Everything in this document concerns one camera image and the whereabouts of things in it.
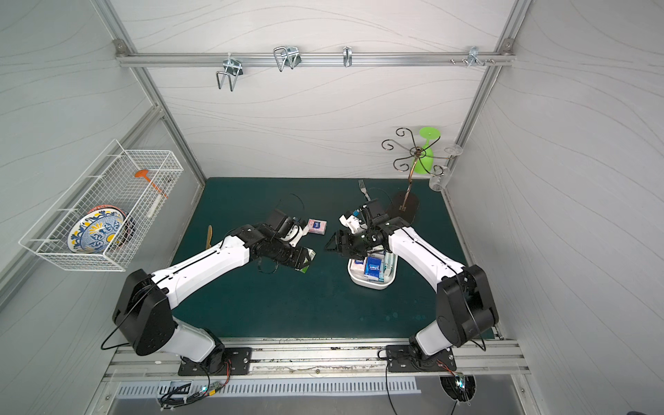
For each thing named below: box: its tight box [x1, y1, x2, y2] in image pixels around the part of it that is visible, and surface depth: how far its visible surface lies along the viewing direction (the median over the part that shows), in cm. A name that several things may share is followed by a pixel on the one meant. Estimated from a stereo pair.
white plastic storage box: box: [347, 249, 399, 290], surface depth 89 cm
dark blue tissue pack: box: [363, 256, 383, 278], surface depth 89 cm
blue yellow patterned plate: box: [67, 204, 129, 255], surface depth 62 cm
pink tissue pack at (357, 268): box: [350, 259, 365, 279], surface depth 89 cm
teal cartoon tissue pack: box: [383, 251, 395, 279], surface depth 90 cm
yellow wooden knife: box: [205, 224, 214, 250], surface depth 103 cm
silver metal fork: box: [357, 179, 372, 202], surface depth 121 cm
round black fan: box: [439, 374, 477, 403], surface depth 73 cm
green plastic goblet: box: [413, 126, 441, 175], surface depth 90 cm
